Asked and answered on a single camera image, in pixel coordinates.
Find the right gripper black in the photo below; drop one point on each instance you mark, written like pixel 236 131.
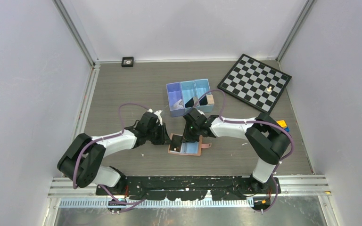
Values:
pixel 186 137

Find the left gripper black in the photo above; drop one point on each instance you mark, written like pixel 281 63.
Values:
pixel 164 139

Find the brown leather card holder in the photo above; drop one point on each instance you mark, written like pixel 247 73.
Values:
pixel 191 148

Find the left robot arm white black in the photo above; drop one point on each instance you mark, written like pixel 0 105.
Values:
pixel 82 161

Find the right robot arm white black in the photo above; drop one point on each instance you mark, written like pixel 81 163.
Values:
pixel 270 141

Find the black card middle bin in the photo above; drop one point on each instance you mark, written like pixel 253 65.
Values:
pixel 190 103

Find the black card bin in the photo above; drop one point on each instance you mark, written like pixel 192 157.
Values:
pixel 190 103
pixel 176 143

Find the black card right bin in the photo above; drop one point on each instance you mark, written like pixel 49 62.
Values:
pixel 176 143

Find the silver card purple bin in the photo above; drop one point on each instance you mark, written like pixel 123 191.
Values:
pixel 177 105

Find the tan card right bin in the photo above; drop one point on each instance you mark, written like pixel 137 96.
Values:
pixel 210 99

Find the middle light blue bin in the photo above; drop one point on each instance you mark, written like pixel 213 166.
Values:
pixel 188 89

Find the light blue bin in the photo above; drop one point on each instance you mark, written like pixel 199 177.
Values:
pixel 188 89
pixel 202 86

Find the right light blue bin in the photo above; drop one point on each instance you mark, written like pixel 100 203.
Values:
pixel 202 86

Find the purple plastic bin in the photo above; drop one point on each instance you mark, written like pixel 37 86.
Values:
pixel 174 94

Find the small black square device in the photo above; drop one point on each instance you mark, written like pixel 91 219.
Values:
pixel 127 61

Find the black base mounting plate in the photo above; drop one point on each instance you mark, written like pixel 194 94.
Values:
pixel 189 188

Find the black white chessboard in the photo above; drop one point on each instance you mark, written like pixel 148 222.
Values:
pixel 248 79

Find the blue yellow toy car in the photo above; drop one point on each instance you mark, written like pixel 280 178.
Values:
pixel 283 124

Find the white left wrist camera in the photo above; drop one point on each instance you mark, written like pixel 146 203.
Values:
pixel 158 114

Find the aluminium rail frame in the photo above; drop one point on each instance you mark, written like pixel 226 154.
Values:
pixel 291 186

